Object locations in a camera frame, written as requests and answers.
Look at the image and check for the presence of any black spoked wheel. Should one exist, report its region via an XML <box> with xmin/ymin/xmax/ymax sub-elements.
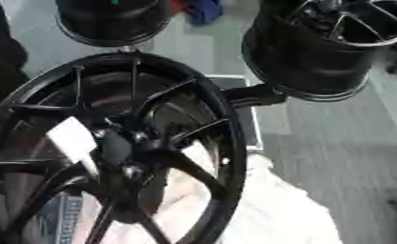
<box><xmin>0</xmin><ymin>51</ymin><xmax>248</xmax><ymax>244</ymax></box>

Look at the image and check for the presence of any black wheel rim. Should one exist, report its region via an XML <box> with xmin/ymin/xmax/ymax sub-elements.
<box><xmin>239</xmin><ymin>0</ymin><xmax>397</xmax><ymax>103</ymax></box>
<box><xmin>52</xmin><ymin>0</ymin><xmax>175</xmax><ymax>48</ymax></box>

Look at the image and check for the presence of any blue fabric item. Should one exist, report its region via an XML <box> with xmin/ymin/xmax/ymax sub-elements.
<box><xmin>183</xmin><ymin>0</ymin><xmax>225</xmax><ymax>27</ymax></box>

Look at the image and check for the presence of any white cloth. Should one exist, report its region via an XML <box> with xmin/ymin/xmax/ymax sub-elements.
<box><xmin>72</xmin><ymin>139</ymin><xmax>345</xmax><ymax>244</ymax></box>

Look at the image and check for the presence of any black rounded object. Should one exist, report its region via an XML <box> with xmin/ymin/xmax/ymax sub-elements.
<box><xmin>0</xmin><ymin>0</ymin><xmax>31</xmax><ymax>112</ymax></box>

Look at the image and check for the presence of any black support bracket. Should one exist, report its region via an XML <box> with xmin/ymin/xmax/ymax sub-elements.
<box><xmin>219</xmin><ymin>83</ymin><xmax>290</xmax><ymax>109</ymax></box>

